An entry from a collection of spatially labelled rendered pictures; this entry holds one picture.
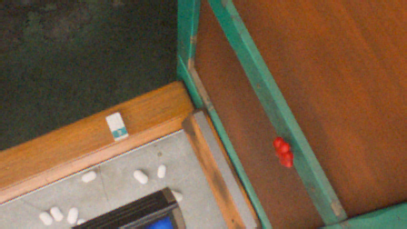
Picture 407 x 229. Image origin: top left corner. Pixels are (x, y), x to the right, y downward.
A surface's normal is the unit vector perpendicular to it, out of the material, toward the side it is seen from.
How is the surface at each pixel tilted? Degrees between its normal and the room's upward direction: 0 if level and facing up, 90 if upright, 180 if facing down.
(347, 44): 90
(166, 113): 0
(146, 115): 0
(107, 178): 0
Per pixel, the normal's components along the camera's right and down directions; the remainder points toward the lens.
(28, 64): -0.01, -0.29
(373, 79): -0.92, 0.38
